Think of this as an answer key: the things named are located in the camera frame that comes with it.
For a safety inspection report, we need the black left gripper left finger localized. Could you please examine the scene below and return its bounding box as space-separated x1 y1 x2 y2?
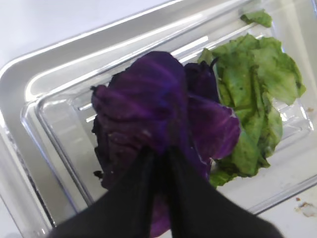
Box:
49 148 155 238

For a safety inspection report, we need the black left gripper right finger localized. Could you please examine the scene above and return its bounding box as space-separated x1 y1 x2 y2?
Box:
167 147 283 238

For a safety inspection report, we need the purple cabbage leaf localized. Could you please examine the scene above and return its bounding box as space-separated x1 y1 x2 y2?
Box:
92 52 241 237

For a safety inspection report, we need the green lettuce in container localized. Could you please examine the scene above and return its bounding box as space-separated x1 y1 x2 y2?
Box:
197 9 307 188

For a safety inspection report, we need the clear plastic container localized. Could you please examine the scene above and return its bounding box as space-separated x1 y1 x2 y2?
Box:
21 5 317 222

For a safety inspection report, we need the metal baking tray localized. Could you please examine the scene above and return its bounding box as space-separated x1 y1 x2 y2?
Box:
0 0 317 238

